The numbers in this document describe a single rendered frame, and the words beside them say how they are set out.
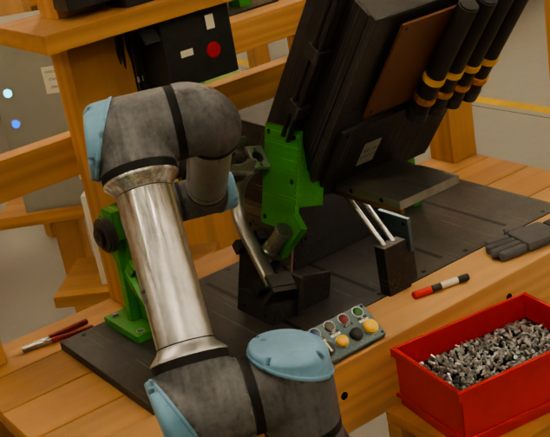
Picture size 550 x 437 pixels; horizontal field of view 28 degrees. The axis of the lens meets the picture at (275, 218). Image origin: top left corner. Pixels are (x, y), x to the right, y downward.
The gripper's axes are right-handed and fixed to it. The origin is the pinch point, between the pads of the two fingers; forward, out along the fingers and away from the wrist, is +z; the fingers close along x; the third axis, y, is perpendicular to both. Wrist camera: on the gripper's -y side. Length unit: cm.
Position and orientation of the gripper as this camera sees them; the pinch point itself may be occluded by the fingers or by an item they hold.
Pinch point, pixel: (252, 162)
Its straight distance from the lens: 223.1
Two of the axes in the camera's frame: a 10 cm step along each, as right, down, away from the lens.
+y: 4.6, -5.4, -7.1
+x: -3.7, -8.4, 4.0
